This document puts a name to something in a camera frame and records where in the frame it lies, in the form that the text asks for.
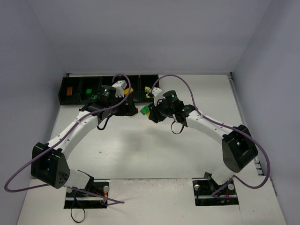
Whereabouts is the yellow curved lego brick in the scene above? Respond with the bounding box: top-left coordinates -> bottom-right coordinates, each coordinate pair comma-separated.
124,88 -> 134,95

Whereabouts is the green small lego brick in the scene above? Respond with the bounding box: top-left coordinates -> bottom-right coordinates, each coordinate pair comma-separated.
86,89 -> 92,95

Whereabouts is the lime rounded lego brick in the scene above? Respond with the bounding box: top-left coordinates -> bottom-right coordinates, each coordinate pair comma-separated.
144,86 -> 150,92

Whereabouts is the orange lego brick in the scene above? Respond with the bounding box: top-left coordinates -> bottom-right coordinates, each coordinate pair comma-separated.
66,87 -> 73,96

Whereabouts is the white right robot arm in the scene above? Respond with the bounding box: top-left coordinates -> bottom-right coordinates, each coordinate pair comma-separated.
149,88 -> 258,186

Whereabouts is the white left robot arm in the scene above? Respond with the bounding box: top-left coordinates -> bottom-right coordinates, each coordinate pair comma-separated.
30,84 -> 138,190

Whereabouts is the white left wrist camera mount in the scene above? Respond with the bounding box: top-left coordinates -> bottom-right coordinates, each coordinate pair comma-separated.
112,80 -> 127,98

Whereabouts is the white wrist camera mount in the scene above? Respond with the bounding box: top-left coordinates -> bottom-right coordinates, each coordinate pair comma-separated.
150,87 -> 163,106
112,80 -> 127,98

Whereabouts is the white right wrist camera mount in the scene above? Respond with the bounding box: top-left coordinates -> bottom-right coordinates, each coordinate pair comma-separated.
150,87 -> 163,106

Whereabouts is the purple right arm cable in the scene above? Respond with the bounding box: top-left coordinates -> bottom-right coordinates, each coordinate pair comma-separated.
150,74 -> 270,198

